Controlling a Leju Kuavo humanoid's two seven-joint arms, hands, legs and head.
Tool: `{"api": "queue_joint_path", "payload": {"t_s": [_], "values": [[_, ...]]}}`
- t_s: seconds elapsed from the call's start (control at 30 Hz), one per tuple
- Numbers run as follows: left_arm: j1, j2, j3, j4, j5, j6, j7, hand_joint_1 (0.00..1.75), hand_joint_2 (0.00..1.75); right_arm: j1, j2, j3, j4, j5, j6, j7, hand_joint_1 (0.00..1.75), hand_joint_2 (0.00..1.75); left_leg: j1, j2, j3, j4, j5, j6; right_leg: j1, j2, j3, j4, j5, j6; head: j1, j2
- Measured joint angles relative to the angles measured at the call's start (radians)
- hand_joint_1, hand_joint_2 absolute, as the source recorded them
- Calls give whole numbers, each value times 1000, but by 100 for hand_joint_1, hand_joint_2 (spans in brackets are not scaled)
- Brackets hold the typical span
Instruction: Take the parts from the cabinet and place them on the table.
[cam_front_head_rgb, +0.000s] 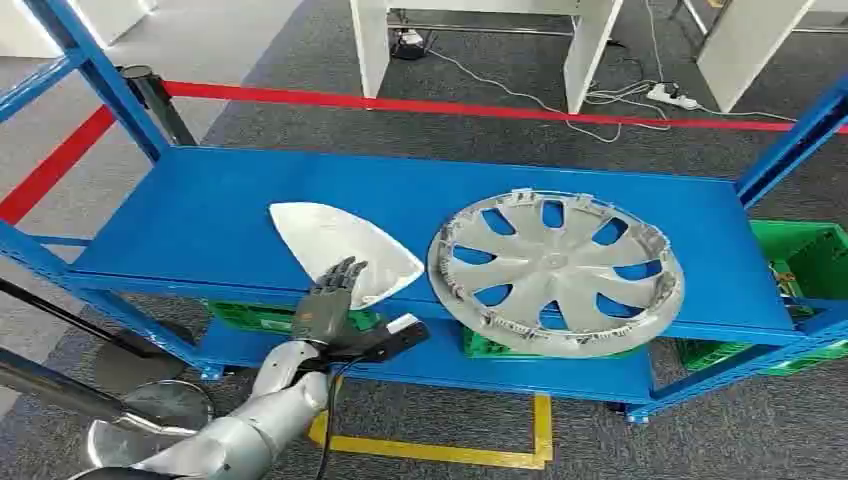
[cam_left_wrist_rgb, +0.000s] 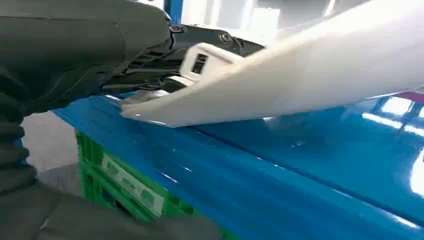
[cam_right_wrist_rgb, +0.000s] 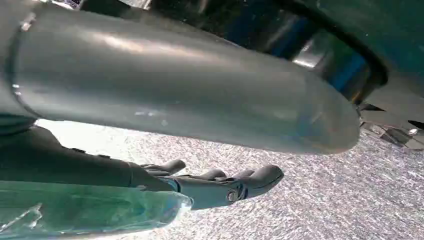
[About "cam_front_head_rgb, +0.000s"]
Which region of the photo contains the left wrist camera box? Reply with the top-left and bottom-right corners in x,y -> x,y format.
360,313 -> 431,364

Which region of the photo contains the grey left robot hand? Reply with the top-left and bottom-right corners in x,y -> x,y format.
291,256 -> 392,352

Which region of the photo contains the white floor cable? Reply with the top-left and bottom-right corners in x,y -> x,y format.
423,47 -> 672,144

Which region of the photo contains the short red barrier belt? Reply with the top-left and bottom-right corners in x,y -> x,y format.
0,104 -> 118,227

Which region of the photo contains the dark stanchion pole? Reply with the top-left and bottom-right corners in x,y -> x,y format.
0,347 -> 197,437
0,276 -> 157,354

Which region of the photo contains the long red barrier belt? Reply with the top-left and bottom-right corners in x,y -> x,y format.
162,80 -> 848,135

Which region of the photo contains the white triangular plastic cover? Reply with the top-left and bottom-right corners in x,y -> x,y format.
268,201 -> 426,311

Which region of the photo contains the round silver stanchion base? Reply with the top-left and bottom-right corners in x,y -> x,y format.
86,380 -> 215,469

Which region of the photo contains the round dark stanchion base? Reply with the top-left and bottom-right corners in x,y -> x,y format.
92,320 -> 198,399

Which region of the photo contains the blue metal shelf rack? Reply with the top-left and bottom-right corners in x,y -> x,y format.
0,0 -> 848,425

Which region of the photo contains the white desk side panel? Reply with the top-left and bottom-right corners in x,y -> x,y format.
695,0 -> 817,114

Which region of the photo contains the white desk with panel legs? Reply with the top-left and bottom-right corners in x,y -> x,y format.
349,0 -> 625,115

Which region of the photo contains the silver wheel hubcap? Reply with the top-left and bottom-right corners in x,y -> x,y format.
425,188 -> 686,360

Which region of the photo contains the white power strip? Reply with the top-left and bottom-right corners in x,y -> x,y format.
645,82 -> 702,112

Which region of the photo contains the black device under desk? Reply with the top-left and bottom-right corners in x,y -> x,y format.
390,29 -> 433,62

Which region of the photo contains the black stanchion post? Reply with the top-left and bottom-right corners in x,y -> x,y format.
121,64 -> 199,148

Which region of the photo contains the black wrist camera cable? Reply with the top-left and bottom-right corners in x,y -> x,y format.
314,356 -> 366,480

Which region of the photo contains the large green plastic crate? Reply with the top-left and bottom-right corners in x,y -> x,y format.
675,219 -> 848,378

